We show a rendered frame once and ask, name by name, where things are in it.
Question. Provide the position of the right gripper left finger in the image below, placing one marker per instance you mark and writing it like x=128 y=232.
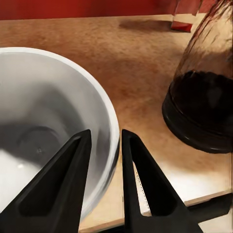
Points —
x=52 y=201

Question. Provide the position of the coffee cup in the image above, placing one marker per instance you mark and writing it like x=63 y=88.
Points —
x=45 y=99

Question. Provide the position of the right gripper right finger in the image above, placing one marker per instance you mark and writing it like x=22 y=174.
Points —
x=169 y=214

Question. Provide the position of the water glass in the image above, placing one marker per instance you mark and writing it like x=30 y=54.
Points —
x=184 y=15

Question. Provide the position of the electric kettle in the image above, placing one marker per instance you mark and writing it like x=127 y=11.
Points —
x=198 y=107

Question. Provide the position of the countertop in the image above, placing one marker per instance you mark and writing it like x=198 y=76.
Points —
x=134 y=58

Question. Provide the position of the dishwasher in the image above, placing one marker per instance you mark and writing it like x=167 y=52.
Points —
x=201 y=211

